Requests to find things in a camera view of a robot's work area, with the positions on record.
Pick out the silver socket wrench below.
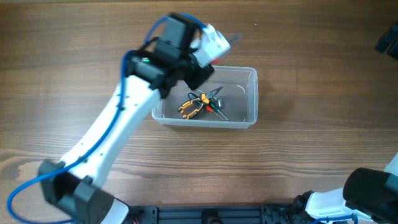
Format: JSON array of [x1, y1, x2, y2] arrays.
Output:
[[216, 98, 225, 108]]

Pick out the clear plastic container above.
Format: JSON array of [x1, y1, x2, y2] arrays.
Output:
[[152, 65, 259, 129]]

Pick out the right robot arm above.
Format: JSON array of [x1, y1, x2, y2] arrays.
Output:
[[285, 156, 397, 223]]

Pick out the orange black pliers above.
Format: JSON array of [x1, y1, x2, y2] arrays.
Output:
[[178, 86, 223, 119]]

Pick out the red handled cutters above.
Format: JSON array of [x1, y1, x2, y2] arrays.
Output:
[[211, 34, 243, 65]]

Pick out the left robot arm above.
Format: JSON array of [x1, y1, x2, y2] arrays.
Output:
[[37, 13, 231, 223]]

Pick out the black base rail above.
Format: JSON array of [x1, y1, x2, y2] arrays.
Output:
[[130, 204, 292, 224]]

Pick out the green handled screwdriver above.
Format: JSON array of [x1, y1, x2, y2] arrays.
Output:
[[210, 98, 229, 121]]

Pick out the black red screwdriver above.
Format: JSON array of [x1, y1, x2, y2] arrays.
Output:
[[205, 97, 224, 120]]

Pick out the left blue cable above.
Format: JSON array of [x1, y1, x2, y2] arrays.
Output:
[[6, 12, 208, 224]]

